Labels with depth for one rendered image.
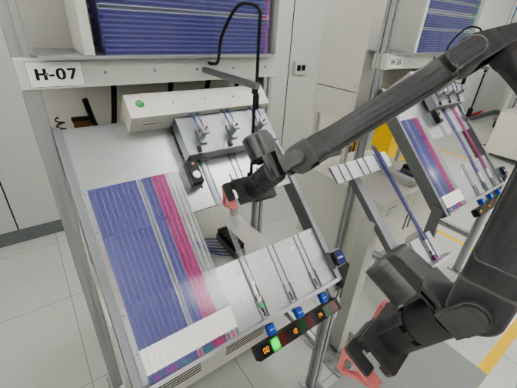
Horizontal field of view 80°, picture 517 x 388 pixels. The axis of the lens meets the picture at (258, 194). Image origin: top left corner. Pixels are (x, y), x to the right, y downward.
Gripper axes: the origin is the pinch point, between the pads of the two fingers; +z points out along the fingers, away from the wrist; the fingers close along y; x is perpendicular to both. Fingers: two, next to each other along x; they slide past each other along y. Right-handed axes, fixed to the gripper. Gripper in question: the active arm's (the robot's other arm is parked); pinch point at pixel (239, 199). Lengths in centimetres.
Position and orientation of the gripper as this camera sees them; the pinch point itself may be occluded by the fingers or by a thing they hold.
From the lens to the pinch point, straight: 85.6
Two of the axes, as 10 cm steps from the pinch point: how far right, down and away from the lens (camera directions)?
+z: -4.5, 3.4, 8.2
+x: 3.7, 9.1, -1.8
